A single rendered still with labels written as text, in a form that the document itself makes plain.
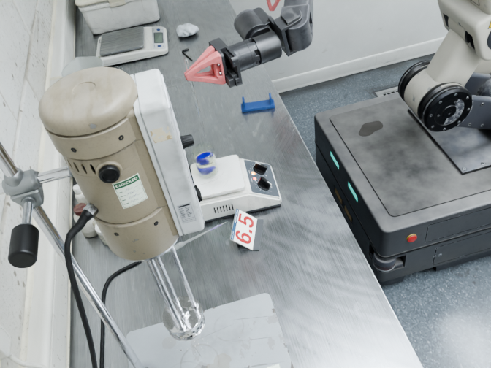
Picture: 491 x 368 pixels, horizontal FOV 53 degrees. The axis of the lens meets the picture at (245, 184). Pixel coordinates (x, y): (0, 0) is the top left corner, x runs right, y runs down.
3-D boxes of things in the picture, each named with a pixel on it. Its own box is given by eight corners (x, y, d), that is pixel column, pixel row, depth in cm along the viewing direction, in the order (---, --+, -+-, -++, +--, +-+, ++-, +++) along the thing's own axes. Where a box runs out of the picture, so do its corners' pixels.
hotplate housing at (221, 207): (271, 171, 127) (268, 147, 121) (283, 207, 118) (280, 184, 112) (187, 189, 126) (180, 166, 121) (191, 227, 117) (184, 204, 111)
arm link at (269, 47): (286, 39, 99) (286, 61, 104) (271, 20, 103) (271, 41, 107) (256, 50, 98) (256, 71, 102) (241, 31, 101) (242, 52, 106)
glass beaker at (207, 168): (198, 166, 119) (191, 140, 114) (220, 163, 119) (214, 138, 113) (196, 183, 115) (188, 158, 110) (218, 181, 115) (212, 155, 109)
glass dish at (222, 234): (221, 247, 112) (219, 241, 110) (204, 236, 115) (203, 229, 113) (237, 232, 114) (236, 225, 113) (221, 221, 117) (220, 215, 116)
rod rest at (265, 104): (274, 101, 148) (272, 91, 145) (275, 108, 146) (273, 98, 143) (241, 106, 149) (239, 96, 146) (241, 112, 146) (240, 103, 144)
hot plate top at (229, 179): (238, 155, 121) (237, 153, 120) (246, 190, 112) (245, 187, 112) (190, 166, 120) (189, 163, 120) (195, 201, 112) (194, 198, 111)
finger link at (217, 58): (185, 67, 94) (230, 51, 96) (174, 52, 99) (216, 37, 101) (193, 96, 99) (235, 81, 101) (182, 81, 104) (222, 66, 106)
